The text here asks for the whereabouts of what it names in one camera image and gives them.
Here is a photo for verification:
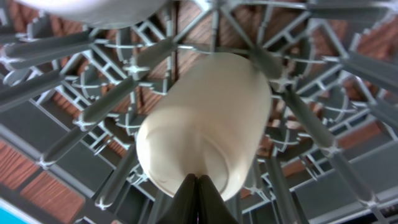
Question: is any grey dishwasher rack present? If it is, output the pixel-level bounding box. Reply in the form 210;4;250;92
1;1;397;223

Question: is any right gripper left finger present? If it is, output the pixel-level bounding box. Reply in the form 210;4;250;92
156;174;198;224

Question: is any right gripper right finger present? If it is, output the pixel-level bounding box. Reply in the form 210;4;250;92
198;175;238;224

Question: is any small white cup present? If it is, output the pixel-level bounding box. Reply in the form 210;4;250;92
136;53;272;200

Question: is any grey small bowl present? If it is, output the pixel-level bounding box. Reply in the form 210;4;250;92
18;0;167;29

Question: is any teal serving tray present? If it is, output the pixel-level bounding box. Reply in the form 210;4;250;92
1;199;31;224

